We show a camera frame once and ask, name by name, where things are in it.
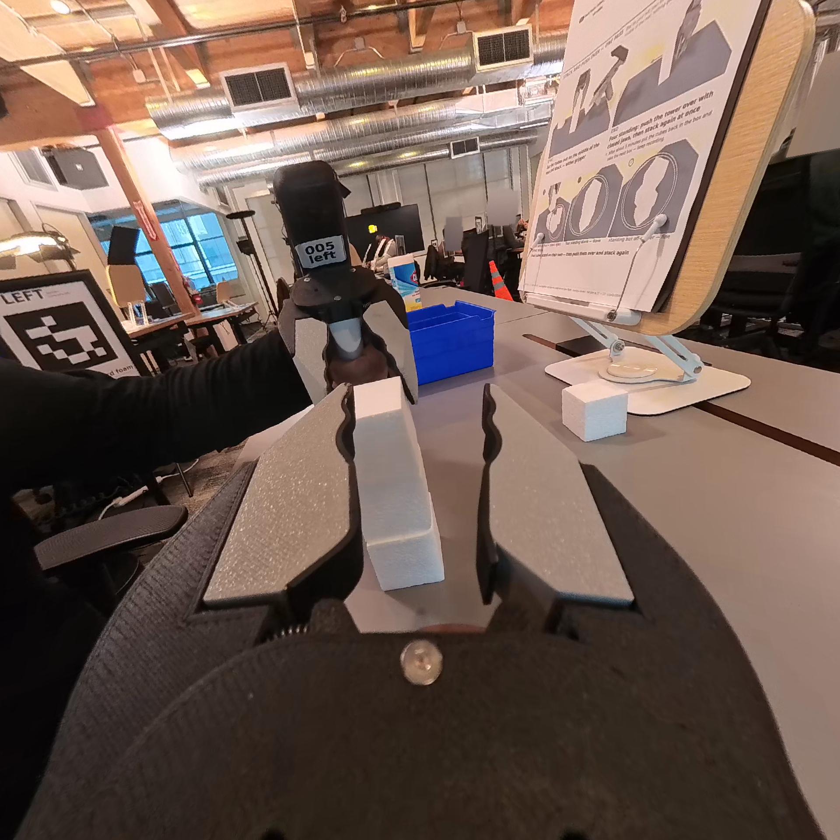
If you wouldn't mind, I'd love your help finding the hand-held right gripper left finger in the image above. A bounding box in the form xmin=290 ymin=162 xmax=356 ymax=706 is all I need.
xmin=202 ymin=383 xmax=364 ymax=608

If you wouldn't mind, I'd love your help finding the silver air duct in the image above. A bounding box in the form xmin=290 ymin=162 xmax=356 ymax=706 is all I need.
xmin=146 ymin=39 xmax=565 ymax=188

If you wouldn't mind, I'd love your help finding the person's left forearm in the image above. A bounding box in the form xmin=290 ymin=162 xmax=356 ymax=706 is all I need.
xmin=0 ymin=328 xmax=315 ymax=501

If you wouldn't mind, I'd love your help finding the person's left hand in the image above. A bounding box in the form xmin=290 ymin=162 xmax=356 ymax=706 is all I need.
xmin=327 ymin=338 xmax=389 ymax=389

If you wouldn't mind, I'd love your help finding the black wall screen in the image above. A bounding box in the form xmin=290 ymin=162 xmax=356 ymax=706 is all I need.
xmin=344 ymin=203 xmax=425 ymax=254

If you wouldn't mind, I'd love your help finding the black mesh chair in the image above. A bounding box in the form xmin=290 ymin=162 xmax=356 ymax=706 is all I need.
xmin=696 ymin=154 xmax=840 ymax=345

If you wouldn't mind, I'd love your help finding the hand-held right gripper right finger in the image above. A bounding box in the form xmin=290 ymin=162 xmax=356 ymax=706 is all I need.
xmin=475 ymin=383 xmax=635 ymax=606

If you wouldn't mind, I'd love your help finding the wipes canister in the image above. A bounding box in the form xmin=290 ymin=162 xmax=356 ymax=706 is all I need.
xmin=387 ymin=255 xmax=425 ymax=313

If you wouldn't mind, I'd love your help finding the blue plastic bin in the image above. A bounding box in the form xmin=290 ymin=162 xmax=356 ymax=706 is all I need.
xmin=406 ymin=300 xmax=495 ymax=387

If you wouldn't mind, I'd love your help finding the instruction sheet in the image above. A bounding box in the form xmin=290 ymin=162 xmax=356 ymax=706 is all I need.
xmin=518 ymin=0 xmax=767 ymax=314

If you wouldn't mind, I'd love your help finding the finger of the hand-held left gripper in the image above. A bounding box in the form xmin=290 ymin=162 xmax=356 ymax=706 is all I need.
xmin=362 ymin=303 xmax=421 ymax=405
xmin=278 ymin=314 xmax=330 ymax=405

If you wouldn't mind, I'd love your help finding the wooden document stand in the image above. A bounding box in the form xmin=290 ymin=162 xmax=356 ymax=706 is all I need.
xmin=518 ymin=0 xmax=819 ymax=416

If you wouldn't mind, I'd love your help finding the white foam cube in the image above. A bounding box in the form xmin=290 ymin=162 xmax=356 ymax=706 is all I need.
xmin=363 ymin=489 xmax=445 ymax=592
xmin=353 ymin=377 xmax=429 ymax=546
xmin=562 ymin=380 xmax=630 ymax=442

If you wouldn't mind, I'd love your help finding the white power strip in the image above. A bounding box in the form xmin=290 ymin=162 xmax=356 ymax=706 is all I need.
xmin=92 ymin=484 xmax=155 ymax=514

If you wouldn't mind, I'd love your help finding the black framed marker sign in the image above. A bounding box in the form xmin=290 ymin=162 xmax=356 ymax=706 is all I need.
xmin=0 ymin=269 xmax=153 ymax=379

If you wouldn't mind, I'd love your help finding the black loudspeaker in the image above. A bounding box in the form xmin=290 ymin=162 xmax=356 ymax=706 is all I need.
xmin=45 ymin=146 xmax=110 ymax=192

